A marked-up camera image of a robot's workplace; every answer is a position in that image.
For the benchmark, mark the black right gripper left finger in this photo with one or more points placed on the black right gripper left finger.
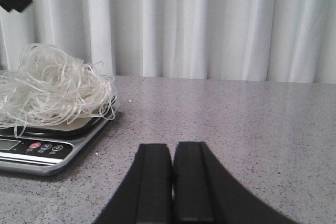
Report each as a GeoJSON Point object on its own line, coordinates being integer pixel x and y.
{"type": "Point", "coordinates": [145, 194]}

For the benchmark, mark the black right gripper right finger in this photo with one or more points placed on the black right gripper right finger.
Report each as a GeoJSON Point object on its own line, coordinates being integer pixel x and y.
{"type": "Point", "coordinates": [206, 192]}

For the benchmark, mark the white pleated curtain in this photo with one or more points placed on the white pleated curtain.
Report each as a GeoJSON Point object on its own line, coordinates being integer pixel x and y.
{"type": "Point", "coordinates": [261, 40]}

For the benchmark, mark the black silver kitchen scale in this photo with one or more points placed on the black silver kitchen scale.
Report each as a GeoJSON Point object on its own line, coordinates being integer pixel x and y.
{"type": "Point", "coordinates": [47, 151]}

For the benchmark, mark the white translucent vermicelli bundle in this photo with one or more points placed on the white translucent vermicelli bundle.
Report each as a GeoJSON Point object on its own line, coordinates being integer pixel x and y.
{"type": "Point", "coordinates": [50, 88]}

